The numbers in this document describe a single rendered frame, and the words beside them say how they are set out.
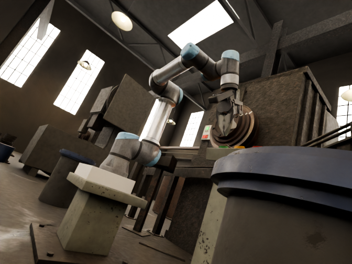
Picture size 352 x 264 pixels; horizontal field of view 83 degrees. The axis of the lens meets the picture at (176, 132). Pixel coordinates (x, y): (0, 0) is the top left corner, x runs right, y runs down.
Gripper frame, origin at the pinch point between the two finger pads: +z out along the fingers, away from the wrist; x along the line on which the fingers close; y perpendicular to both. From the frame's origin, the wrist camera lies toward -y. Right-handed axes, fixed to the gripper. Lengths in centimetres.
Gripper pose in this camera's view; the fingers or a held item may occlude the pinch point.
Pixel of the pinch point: (224, 132)
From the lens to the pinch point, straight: 84.5
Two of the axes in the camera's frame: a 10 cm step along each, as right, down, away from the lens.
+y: 7.8, 1.2, 6.1
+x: -6.2, 0.5, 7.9
